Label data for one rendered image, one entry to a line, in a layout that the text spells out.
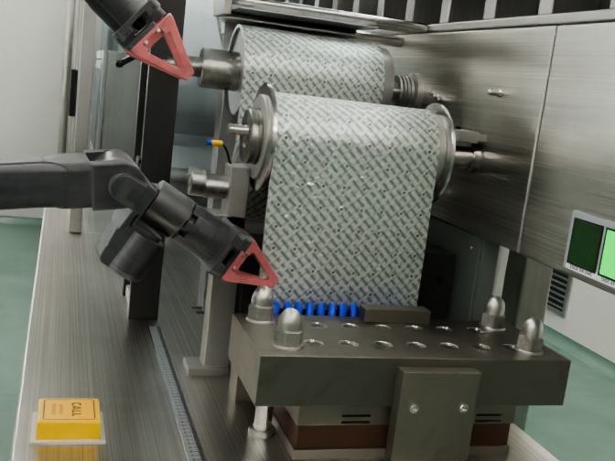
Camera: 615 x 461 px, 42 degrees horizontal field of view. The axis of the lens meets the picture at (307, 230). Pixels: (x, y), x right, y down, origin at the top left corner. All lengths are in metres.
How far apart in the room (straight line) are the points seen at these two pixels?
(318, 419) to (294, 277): 0.22
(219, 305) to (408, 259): 0.28
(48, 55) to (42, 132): 0.58
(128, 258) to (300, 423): 0.29
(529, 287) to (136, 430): 0.71
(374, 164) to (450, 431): 0.36
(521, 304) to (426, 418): 0.48
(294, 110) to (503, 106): 0.30
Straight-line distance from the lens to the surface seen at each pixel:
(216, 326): 1.18
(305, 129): 1.07
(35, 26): 6.59
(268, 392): 0.92
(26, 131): 6.62
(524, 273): 1.41
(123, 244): 1.03
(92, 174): 0.98
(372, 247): 1.12
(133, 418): 1.05
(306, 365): 0.92
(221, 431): 1.03
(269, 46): 1.31
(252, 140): 1.08
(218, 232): 1.04
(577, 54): 1.06
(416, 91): 1.43
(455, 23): 1.37
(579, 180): 1.02
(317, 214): 1.09
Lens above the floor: 1.33
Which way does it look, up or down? 10 degrees down
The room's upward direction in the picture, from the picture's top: 7 degrees clockwise
